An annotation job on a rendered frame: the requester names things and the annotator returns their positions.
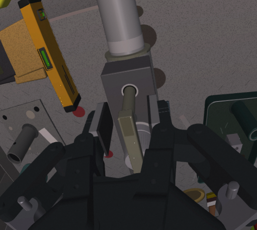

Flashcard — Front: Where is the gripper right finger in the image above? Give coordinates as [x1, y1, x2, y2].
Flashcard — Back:
[133, 94, 257, 212]

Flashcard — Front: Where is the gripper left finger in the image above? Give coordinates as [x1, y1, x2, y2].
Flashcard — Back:
[0, 102, 114, 224]

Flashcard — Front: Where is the olive selector pin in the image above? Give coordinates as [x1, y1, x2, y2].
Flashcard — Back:
[117, 85, 144, 175]

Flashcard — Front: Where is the grey plate with tube stub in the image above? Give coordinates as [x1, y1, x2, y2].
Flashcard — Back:
[0, 99, 66, 177]

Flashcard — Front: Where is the light grey inner tube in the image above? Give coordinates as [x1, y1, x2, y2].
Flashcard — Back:
[89, 0, 146, 56]

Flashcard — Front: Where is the grey channel holder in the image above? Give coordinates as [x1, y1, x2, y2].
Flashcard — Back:
[225, 133, 242, 153]

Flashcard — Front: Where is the dark green tray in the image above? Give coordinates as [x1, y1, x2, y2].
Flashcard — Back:
[197, 91, 257, 183]

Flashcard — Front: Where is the yellow white brown stick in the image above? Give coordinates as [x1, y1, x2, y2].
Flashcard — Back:
[206, 191, 218, 216]

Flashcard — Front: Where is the white label card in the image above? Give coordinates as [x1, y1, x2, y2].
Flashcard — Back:
[38, 127, 59, 145]

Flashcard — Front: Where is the orange spirit level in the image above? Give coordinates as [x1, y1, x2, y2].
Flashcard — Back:
[17, 0, 82, 113]

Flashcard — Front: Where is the grey collar block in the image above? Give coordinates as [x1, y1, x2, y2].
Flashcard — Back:
[100, 54, 159, 128]

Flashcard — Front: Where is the black and tan glove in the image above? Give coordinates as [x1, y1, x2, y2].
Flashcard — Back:
[0, 18, 48, 85]

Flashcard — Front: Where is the olive bush ring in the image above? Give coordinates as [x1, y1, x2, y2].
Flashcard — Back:
[104, 42, 152, 63]

